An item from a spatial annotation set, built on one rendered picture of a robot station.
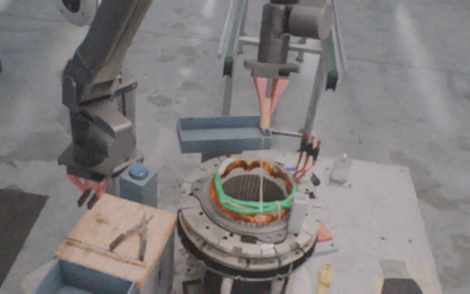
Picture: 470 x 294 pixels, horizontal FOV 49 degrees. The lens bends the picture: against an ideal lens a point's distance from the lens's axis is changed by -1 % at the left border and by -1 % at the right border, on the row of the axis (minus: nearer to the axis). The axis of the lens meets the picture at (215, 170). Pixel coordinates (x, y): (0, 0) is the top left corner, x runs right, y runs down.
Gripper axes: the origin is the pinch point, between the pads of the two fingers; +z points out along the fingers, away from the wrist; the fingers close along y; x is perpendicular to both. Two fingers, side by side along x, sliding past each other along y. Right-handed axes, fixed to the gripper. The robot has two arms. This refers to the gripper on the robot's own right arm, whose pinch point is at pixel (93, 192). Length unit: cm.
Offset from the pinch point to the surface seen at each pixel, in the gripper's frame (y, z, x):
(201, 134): 8, 17, 47
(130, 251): 8.2, 11.9, -1.8
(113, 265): 6.7, 11.9, -6.3
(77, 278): -0.4, 16.8, -8.6
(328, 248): 50, 39, 39
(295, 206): 38.1, 0.9, 12.2
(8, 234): -86, 120, 68
